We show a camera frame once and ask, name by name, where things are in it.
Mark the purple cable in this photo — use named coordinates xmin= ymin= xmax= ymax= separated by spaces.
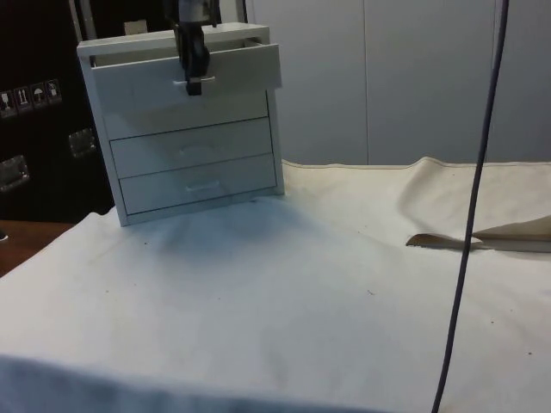
xmin=432 ymin=0 xmax=510 ymax=413

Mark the black cabinet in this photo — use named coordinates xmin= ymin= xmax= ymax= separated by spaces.
xmin=0 ymin=0 xmax=182 ymax=221

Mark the white chest of drawers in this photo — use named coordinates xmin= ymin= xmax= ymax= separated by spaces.
xmin=77 ymin=21 xmax=286 ymax=228

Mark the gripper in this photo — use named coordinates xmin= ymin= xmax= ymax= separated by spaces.
xmin=173 ymin=20 xmax=212 ymax=98

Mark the white drawer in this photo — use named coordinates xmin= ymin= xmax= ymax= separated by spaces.
xmin=88 ymin=36 xmax=284 ymax=122

